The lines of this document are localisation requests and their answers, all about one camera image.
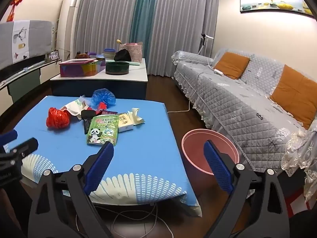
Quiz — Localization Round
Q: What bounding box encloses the dark television cabinet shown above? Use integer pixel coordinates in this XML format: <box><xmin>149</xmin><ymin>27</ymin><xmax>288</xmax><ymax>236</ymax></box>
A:
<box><xmin>0</xmin><ymin>59</ymin><xmax>62</xmax><ymax>105</ymax></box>

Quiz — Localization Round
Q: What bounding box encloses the pink woven basket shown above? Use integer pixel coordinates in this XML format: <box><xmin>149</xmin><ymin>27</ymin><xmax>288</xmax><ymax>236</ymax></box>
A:
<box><xmin>119</xmin><ymin>42</ymin><xmax>143</xmax><ymax>63</ymax></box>

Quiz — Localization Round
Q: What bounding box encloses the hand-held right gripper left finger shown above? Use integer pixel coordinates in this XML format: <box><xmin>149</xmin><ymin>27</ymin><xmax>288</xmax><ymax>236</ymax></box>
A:
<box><xmin>28</xmin><ymin>141</ymin><xmax>115</xmax><ymax>238</ymax></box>

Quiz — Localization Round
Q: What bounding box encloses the white green printed wrapper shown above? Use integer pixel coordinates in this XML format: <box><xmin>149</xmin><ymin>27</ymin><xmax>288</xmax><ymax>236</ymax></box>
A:
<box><xmin>61</xmin><ymin>95</ymin><xmax>86</xmax><ymax>117</ymax></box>

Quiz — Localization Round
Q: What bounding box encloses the thick white power cable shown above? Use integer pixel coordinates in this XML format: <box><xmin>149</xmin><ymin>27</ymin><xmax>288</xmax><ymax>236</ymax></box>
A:
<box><xmin>167</xmin><ymin>62</ymin><xmax>218</xmax><ymax>113</ymax></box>

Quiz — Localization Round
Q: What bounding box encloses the dark green round bowl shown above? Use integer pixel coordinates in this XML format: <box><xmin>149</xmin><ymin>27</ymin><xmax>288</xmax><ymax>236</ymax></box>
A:
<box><xmin>105</xmin><ymin>61</ymin><xmax>130</xmax><ymax>75</ymax></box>

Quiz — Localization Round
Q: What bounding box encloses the pink plastic bin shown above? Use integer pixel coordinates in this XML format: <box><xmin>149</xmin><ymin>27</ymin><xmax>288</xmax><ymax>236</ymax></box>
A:
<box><xmin>181</xmin><ymin>129</ymin><xmax>240</xmax><ymax>176</ymax></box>

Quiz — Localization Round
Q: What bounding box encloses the colourful striped box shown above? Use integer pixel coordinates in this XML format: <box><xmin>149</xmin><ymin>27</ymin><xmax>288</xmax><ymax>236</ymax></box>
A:
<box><xmin>59</xmin><ymin>58</ymin><xmax>106</xmax><ymax>78</ymax></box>

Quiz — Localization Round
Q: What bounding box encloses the large orange cushion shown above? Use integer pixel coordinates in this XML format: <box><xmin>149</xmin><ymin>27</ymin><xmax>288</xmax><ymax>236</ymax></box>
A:
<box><xmin>270</xmin><ymin>64</ymin><xmax>317</xmax><ymax>129</ymax></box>

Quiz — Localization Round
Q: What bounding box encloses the blue table mat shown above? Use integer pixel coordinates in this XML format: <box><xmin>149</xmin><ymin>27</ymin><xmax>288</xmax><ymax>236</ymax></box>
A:
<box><xmin>0</xmin><ymin>95</ymin><xmax>202</xmax><ymax>216</ymax></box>

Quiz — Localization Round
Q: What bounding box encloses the pale yellow tissue pack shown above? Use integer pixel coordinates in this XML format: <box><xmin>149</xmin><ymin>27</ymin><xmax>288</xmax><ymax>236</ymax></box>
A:
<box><xmin>116</xmin><ymin>113</ymin><xmax>134</xmax><ymax>132</ymax></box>

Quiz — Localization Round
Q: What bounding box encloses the cream lace cloth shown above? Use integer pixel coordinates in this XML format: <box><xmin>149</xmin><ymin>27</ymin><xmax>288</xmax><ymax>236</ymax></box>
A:
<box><xmin>281</xmin><ymin>124</ymin><xmax>317</xmax><ymax>202</ymax></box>

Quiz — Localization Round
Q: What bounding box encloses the grey curtain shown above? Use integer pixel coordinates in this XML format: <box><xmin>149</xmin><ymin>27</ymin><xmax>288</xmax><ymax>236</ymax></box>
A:
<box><xmin>74</xmin><ymin>0</ymin><xmax>141</xmax><ymax>57</ymax></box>
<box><xmin>146</xmin><ymin>0</ymin><xmax>220</xmax><ymax>76</ymax></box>

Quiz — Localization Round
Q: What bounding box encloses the white topped coffee table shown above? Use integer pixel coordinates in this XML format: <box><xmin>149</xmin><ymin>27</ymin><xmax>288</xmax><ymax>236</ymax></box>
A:
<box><xmin>50</xmin><ymin>58</ymin><xmax>148</xmax><ymax>101</ymax></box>

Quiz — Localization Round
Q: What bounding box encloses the thin white cable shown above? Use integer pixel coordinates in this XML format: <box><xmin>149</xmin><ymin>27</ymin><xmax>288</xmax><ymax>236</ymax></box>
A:
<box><xmin>75</xmin><ymin>203</ymin><xmax>174</xmax><ymax>238</ymax></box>

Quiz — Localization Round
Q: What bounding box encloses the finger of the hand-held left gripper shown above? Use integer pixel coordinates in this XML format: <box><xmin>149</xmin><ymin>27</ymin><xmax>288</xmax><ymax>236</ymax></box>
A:
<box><xmin>0</xmin><ymin>130</ymin><xmax>18</xmax><ymax>145</ymax></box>
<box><xmin>4</xmin><ymin>137</ymin><xmax>39</xmax><ymax>159</ymax></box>

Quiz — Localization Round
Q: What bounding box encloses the red cardboard box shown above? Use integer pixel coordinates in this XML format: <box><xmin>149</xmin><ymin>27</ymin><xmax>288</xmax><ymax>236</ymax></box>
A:
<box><xmin>285</xmin><ymin>191</ymin><xmax>312</xmax><ymax>216</ymax></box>

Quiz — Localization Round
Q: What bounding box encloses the teal curtain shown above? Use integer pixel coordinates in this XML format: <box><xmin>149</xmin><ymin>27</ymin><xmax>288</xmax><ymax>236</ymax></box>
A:
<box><xmin>130</xmin><ymin>0</ymin><xmax>156</xmax><ymax>62</ymax></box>

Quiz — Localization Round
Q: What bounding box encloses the small orange cushion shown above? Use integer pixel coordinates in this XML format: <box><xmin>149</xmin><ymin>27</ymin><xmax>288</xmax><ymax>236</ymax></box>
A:
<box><xmin>213</xmin><ymin>52</ymin><xmax>250</xmax><ymax>80</ymax></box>

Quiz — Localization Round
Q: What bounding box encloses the framed wall painting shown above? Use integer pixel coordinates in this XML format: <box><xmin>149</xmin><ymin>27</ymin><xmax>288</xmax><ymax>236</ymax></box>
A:
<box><xmin>240</xmin><ymin>0</ymin><xmax>314</xmax><ymax>18</ymax></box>

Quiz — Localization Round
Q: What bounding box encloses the sofa with grey quilted cover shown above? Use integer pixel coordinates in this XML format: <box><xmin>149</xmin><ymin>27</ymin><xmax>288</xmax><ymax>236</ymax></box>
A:
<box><xmin>171</xmin><ymin>48</ymin><xmax>317</xmax><ymax>204</ymax></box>

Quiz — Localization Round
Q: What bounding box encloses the television with grey cover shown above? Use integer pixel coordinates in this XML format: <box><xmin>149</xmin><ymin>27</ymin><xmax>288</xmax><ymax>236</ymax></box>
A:
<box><xmin>0</xmin><ymin>20</ymin><xmax>56</xmax><ymax>66</ymax></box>

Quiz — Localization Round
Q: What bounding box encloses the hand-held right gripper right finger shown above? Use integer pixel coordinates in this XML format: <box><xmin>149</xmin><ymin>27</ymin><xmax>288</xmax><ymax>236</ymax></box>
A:
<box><xmin>203</xmin><ymin>140</ymin><xmax>290</xmax><ymax>238</ymax></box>

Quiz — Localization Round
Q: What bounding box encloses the white standing air conditioner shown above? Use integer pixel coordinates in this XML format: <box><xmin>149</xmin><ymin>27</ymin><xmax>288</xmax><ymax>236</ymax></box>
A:
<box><xmin>56</xmin><ymin>0</ymin><xmax>82</xmax><ymax>62</ymax></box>

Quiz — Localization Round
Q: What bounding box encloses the blue plastic bag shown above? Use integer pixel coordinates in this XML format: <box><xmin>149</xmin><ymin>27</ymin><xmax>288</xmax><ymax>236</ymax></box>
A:
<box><xmin>91</xmin><ymin>88</ymin><xmax>117</xmax><ymax>107</ymax></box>

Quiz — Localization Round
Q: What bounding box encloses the red plastic bag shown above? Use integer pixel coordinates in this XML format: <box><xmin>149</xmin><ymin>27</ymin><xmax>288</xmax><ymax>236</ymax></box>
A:
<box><xmin>46</xmin><ymin>107</ymin><xmax>71</xmax><ymax>129</ymax></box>

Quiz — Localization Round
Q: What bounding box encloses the green panda print packet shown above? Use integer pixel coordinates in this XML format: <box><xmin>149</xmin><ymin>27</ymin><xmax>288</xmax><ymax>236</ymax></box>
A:
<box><xmin>87</xmin><ymin>115</ymin><xmax>119</xmax><ymax>147</ymax></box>

